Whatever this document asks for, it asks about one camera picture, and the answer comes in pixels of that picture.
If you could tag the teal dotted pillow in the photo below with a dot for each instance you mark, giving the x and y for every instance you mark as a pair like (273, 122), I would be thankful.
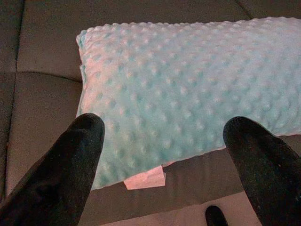
(176, 94)

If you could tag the black robot foot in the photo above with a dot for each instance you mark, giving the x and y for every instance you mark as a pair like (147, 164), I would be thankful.
(215, 217)

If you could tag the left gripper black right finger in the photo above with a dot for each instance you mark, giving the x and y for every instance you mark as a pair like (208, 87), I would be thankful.
(265, 169)

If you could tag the green leather sofa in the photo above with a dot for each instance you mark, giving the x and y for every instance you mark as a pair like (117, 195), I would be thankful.
(47, 47)

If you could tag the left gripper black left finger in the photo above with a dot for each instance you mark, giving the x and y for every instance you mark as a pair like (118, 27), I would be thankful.
(54, 176)

